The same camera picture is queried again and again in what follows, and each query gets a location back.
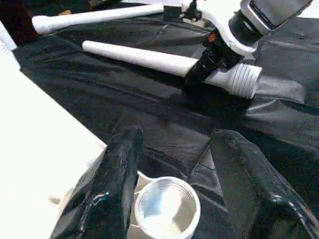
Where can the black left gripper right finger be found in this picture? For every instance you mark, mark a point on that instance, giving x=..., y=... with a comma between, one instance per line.
x=259, y=189

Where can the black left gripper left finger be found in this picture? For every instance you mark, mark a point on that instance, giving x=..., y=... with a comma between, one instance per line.
x=107, y=194

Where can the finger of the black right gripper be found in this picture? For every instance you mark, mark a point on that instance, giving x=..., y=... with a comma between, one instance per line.
x=197, y=74

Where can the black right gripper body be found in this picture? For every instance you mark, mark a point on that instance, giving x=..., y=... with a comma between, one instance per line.
x=222, y=52

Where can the black work mat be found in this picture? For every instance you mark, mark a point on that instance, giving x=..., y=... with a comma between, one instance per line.
x=159, y=114

